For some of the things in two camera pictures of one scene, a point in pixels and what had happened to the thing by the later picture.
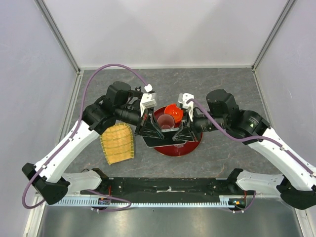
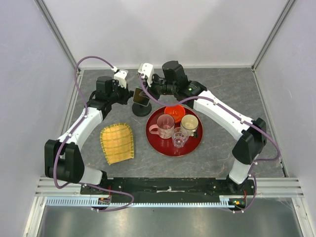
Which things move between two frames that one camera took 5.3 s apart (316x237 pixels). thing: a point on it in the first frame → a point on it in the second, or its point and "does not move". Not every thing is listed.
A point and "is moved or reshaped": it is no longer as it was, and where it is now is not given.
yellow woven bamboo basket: (117, 142) does not move
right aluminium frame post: (288, 5) does not move
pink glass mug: (166, 121) does not move
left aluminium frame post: (41, 3) does not move
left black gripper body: (144, 119) → (121, 94)
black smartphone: (167, 140) is moved or reshaped
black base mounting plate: (167, 190) does not move
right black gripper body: (194, 126) → (158, 87)
